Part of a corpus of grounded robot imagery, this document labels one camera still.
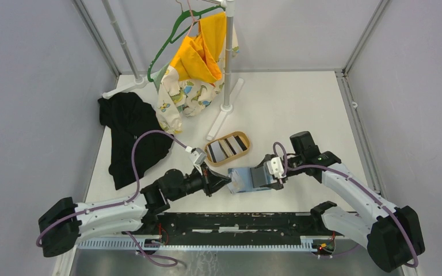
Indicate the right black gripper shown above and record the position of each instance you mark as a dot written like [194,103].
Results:
[275,186]

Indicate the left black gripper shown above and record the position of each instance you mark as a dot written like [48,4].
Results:
[212,181]

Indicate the dark credit card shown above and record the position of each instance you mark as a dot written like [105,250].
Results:
[258,181]

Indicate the blue card holder wallet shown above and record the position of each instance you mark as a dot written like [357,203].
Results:
[244,172]

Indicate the oval wooden card tray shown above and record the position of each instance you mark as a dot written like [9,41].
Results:
[235,144]

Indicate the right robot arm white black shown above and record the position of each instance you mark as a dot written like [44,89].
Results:
[391,235]

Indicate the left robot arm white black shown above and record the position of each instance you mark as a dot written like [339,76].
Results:
[67,223]

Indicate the white metal clothes rack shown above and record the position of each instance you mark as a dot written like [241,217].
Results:
[231,88]

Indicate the yellow dinosaur print jacket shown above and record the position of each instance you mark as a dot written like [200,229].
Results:
[195,75]

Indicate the black garment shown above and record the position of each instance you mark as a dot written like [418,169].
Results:
[129,117]

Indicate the green clothes hanger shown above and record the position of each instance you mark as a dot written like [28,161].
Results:
[173,37]

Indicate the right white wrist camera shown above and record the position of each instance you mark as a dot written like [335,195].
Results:
[275,168]

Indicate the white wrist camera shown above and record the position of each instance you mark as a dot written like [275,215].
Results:
[197,156]
[275,168]

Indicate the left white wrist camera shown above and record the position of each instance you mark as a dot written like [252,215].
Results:
[197,156]

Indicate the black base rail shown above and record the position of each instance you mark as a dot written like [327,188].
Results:
[233,229]

